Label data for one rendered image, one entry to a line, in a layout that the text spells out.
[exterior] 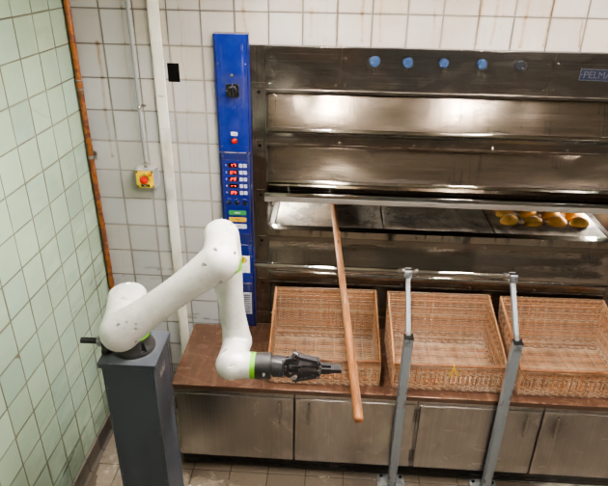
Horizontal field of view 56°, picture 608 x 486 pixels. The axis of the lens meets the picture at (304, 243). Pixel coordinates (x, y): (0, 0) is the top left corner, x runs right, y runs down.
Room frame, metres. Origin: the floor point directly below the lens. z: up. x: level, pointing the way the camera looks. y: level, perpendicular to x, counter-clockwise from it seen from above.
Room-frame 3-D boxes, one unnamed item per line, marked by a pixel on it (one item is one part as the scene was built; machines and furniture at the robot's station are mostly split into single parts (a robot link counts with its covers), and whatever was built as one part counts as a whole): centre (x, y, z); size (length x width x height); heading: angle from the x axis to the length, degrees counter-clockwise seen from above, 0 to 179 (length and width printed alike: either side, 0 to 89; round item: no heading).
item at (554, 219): (3.10, -1.31, 1.21); 0.61 x 0.48 x 0.06; 177
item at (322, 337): (2.45, -0.11, 0.72); 0.56 x 0.49 x 0.28; 88
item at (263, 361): (1.60, 0.13, 1.20); 0.12 x 0.06 x 0.09; 178
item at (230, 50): (3.67, 0.29, 1.07); 1.93 x 0.16 x 2.15; 177
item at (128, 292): (1.67, 0.60, 1.36); 0.16 x 0.13 x 0.19; 7
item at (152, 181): (2.73, 0.79, 1.46); 0.10 x 0.07 x 0.10; 87
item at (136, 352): (1.69, 0.66, 1.23); 0.26 x 0.15 x 0.06; 88
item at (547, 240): (2.71, -0.71, 1.16); 1.80 x 0.06 x 0.04; 87
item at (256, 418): (2.41, -0.58, 0.29); 2.42 x 0.56 x 0.58; 87
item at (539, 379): (2.39, -1.32, 0.72); 0.56 x 0.49 x 0.28; 88
